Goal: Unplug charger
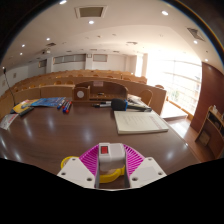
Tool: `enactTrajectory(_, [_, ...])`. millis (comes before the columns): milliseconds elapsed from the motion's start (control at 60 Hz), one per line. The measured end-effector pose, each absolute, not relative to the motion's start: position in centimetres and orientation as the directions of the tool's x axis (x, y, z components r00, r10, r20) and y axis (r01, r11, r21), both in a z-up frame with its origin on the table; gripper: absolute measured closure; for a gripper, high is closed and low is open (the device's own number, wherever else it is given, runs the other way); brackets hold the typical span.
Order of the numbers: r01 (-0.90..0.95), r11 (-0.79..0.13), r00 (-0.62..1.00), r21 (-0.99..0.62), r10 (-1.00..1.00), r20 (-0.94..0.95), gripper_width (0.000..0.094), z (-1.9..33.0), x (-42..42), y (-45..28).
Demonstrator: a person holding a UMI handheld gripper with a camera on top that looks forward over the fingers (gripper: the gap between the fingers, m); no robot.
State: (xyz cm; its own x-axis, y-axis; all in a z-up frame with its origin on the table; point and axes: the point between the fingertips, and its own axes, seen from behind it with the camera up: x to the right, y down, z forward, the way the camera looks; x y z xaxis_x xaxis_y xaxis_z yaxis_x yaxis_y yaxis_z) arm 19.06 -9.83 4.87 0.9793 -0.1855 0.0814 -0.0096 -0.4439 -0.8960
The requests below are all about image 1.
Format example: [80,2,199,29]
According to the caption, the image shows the rows of wooden seats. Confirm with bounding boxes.
[6,68,148,95]

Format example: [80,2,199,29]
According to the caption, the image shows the large glass window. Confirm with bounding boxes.
[145,54,203,116]

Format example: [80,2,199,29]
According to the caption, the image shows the wooden shelf unit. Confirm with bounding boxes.
[194,104,224,159]

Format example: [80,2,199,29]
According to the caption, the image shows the red marker pen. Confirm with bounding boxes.
[65,101,73,114]

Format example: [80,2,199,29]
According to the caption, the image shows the blue booklet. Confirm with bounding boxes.
[31,96,66,108]

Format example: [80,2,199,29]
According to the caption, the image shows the wooden chair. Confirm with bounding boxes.
[138,89,154,107]

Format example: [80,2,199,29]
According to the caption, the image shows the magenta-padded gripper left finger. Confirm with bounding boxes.
[57,143,101,190]

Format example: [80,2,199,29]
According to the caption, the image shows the white leaflet with red print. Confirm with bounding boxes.
[0,113,19,131]

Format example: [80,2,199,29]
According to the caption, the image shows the white book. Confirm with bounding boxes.
[113,110,170,135]

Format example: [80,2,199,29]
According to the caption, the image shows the wooden desk organizer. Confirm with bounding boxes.
[72,80,129,104]

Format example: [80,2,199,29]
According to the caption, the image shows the blue marker pen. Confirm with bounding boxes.
[56,98,67,110]
[62,100,70,113]

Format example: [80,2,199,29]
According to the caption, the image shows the black remote control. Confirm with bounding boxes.
[18,106,35,117]

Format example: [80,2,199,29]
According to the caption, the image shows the black gooseneck microphone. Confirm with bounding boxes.
[2,67,17,107]

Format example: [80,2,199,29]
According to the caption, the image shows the white charger block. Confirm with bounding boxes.
[98,142,127,173]

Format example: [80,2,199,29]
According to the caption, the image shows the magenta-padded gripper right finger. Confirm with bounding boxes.
[123,143,168,189]

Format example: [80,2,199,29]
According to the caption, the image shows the black handheld microphone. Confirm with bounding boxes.
[110,98,153,113]

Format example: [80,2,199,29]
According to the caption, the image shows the slatted ceiling vent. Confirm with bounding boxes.
[186,27,206,42]

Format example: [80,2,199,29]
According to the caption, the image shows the square ceiling vent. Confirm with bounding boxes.
[74,5,109,20]

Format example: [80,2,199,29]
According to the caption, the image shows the black and white marker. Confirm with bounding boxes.
[92,101,113,109]

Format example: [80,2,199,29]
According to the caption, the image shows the recessed ceiling lights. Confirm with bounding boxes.
[18,0,209,63]

